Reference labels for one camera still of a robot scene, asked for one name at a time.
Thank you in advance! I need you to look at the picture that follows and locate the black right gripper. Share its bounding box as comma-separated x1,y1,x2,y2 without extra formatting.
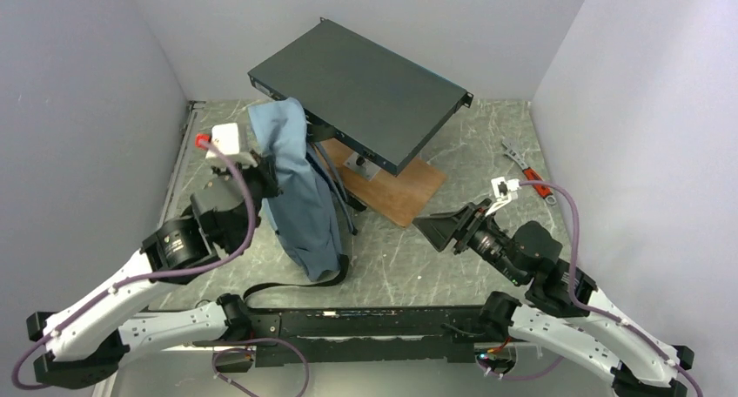
411,197,524,284

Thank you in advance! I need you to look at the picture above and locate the blue student backpack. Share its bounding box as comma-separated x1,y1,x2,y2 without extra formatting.
248,98,357,288

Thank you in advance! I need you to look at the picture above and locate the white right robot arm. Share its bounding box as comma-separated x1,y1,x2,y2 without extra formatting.
413,200,694,396

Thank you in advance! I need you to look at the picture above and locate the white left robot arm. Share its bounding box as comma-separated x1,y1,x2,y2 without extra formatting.
26,155,280,390

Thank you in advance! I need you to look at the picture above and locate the brown wooden board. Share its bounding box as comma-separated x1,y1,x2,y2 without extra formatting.
320,138,446,228

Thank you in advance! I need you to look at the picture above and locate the dark teal rack server unit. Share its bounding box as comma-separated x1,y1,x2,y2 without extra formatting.
248,18,473,176

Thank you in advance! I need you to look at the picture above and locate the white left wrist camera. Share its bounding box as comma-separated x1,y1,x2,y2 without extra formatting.
195,123,258,169

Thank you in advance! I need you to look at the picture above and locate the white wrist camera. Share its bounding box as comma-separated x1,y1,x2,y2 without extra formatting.
195,123,258,169
485,177,520,217

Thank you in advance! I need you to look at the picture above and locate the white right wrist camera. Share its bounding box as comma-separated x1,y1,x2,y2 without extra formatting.
485,177,520,217

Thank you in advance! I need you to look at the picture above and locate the aluminium frame rail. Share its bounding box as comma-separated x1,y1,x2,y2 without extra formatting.
157,100,206,225

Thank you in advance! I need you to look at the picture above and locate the metal stand bracket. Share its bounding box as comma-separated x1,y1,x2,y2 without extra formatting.
343,152,381,181

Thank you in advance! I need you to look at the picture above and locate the red handled adjustable wrench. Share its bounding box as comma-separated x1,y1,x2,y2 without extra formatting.
501,138,557,206

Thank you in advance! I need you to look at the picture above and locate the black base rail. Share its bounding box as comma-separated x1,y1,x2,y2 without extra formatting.
192,305,537,367

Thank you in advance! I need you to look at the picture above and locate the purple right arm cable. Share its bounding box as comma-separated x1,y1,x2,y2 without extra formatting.
517,179,706,397

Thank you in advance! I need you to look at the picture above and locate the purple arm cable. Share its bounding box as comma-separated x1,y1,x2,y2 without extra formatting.
11,143,258,391
517,179,706,397

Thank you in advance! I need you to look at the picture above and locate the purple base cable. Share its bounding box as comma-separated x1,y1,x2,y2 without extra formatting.
211,337,312,397

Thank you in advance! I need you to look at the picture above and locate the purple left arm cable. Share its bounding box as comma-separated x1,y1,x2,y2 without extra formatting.
11,143,258,391

